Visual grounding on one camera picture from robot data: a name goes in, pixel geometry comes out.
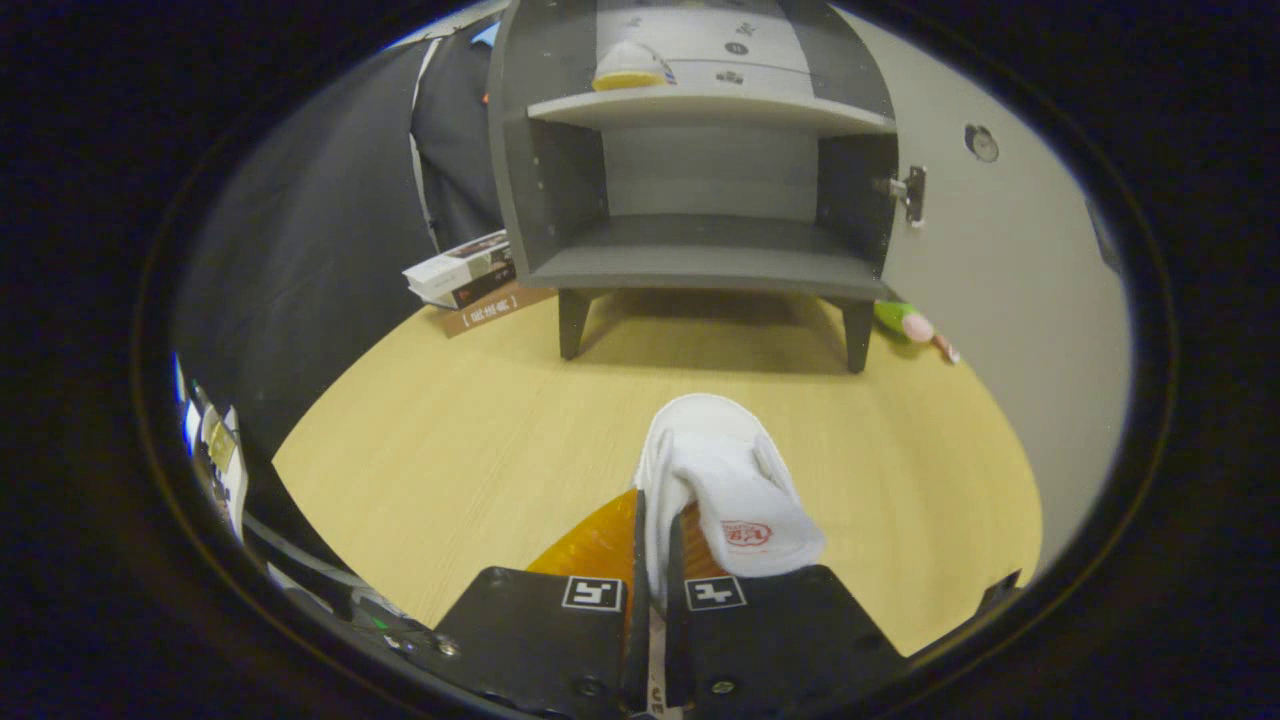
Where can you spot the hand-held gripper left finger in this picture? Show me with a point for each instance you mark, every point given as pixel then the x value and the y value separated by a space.
pixel 540 640

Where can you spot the stack of books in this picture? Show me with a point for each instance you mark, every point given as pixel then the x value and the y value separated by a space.
pixel 460 272

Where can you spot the black backdrop cloth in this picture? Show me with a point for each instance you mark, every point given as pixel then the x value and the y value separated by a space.
pixel 320 250

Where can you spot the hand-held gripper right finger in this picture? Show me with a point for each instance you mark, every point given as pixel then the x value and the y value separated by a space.
pixel 780 630

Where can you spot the white shoe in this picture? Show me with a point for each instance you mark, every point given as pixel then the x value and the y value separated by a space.
pixel 730 480
pixel 628 68

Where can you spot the green and pink plush toy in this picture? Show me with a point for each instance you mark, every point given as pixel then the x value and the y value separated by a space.
pixel 905 322

